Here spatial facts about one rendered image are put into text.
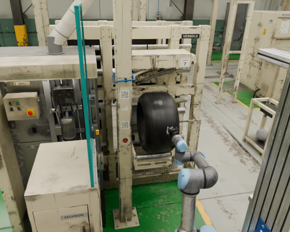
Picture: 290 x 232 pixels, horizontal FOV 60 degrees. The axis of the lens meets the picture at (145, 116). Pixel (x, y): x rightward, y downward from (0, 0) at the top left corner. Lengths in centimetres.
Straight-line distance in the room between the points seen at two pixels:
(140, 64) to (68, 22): 70
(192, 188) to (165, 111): 84
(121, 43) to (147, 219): 195
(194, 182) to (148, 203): 176
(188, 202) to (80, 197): 62
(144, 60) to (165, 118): 58
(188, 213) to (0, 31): 1065
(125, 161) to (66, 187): 101
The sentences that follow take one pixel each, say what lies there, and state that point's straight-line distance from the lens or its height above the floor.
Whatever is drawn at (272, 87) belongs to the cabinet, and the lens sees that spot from 639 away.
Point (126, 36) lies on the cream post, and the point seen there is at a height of 198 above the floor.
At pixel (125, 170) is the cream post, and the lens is 250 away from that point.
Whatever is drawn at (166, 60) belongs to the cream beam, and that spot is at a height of 173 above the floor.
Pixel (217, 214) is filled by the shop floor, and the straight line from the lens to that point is 322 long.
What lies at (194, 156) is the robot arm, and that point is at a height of 122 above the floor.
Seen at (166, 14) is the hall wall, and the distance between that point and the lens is 1152.
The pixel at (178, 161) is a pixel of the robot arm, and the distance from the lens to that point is 187.
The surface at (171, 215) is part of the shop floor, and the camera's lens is 309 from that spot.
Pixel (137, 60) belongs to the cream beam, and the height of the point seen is 174.
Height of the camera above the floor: 226
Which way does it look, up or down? 26 degrees down
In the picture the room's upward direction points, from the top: 1 degrees clockwise
